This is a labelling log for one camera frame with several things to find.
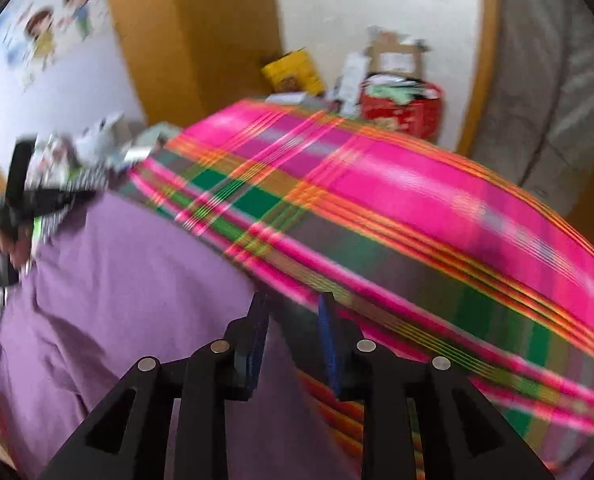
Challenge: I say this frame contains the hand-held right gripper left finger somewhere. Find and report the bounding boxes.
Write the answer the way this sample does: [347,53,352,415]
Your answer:
[37,291,269,480]

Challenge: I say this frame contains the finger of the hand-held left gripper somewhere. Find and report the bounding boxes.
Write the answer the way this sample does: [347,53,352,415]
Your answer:
[64,186,99,208]

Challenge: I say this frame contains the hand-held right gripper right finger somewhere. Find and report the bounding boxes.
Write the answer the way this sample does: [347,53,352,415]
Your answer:
[319,292,552,480]

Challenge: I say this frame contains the purple fleece pants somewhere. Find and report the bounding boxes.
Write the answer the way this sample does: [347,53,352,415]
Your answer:
[0,192,363,480]

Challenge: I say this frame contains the person's left hand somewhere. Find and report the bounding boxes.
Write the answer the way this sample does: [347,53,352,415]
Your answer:
[0,234,30,271]

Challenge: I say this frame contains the pink plaid blanket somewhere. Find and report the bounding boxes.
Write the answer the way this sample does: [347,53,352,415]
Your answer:
[127,99,594,480]

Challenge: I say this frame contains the wooden wardrobe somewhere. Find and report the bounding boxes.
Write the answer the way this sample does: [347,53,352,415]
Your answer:
[100,0,285,128]

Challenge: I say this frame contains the yellow paper bag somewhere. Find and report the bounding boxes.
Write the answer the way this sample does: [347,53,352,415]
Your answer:
[261,49,326,97]

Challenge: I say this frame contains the red box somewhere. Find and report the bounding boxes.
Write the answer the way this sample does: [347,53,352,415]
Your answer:
[359,77,445,143]

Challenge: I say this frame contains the white box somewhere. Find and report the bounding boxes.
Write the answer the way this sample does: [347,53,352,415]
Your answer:
[334,52,368,111]

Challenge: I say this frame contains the cardboard box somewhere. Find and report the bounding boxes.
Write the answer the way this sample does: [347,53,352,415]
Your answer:
[364,27,430,81]

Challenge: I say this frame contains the clear plastic door curtain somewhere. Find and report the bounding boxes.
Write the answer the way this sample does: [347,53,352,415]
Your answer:
[472,0,594,216]

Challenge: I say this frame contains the cartoon wall poster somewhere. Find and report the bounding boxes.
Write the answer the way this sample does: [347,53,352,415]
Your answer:
[0,0,108,91]

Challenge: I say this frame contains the wooden door frame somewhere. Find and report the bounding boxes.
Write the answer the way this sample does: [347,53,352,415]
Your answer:
[457,0,502,158]

